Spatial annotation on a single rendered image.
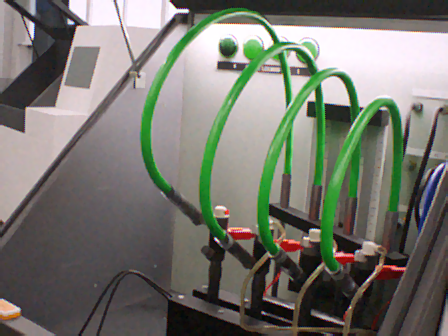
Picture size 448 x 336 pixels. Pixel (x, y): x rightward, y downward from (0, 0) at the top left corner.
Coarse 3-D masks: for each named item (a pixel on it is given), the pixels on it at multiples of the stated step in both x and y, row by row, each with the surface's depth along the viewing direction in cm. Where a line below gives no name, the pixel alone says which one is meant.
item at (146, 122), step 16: (208, 16) 81; (224, 16) 82; (240, 16) 86; (256, 16) 89; (192, 32) 78; (272, 32) 93; (176, 48) 76; (288, 64) 98; (160, 80) 75; (288, 80) 99; (288, 96) 100; (144, 112) 74; (144, 128) 74; (144, 144) 75; (288, 144) 103; (144, 160) 76; (288, 160) 104; (160, 176) 78; (288, 176) 104
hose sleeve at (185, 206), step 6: (174, 192) 80; (168, 198) 80; (174, 198) 80; (180, 198) 81; (174, 204) 82; (180, 204) 82; (186, 204) 82; (192, 204) 84; (180, 210) 83; (186, 210) 83; (192, 210) 84; (186, 216) 84; (192, 216) 84; (198, 216) 85
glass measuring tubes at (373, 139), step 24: (336, 120) 102; (384, 120) 97; (312, 144) 106; (336, 144) 103; (384, 144) 99; (312, 168) 106; (360, 168) 102; (360, 192) 102; (336, 216) 106; (360, 216) 101; (288, 288) 111
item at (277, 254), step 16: (320, 80) 73; (304, 96) 70; (352, 96) 82; (288, 112) 69; (352, 112) 84; (288, 128) 68; (272, 144) 68; (272, 160) 67; (352, 160) 87; (272, 176) 67; (352, 176) 87; (352, 192) 88; (352, 208) 88; (352, 224) 89; (272, 240) 70; (272, 256) 72; (288, 256) 73; (288, 272) 75
